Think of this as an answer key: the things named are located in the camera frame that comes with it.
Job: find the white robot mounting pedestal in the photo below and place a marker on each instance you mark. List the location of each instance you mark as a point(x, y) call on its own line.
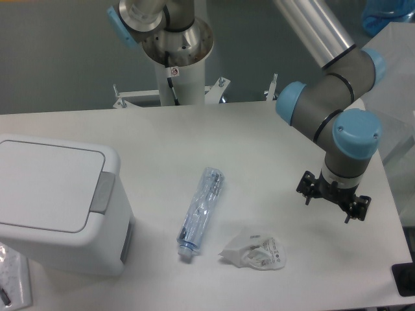
point(179, 57)

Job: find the clear plastic bag with paper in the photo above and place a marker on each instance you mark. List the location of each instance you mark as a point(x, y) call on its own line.
point(16, 292)

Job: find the crumpled white plastic wrapper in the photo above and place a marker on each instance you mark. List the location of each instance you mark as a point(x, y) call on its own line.
point(256, 250)

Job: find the white trash can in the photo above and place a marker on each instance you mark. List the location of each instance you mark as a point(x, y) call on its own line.
point(63, 204)

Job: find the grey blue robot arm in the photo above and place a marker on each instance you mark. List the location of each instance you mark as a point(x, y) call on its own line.
point(323, 112)

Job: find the crushed clear plastic bottle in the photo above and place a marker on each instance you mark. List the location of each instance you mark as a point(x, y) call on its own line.
point(204, 200)

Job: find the white pedestal base frame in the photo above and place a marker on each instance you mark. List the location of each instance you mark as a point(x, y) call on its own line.
point(188, 95)

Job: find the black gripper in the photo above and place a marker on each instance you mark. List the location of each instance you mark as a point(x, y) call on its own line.
point(355, 207)

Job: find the black device at table edge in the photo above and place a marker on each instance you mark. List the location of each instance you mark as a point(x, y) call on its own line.
point(404, 278)

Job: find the blue plastic bag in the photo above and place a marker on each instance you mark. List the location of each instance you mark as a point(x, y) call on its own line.
point(378, 14)

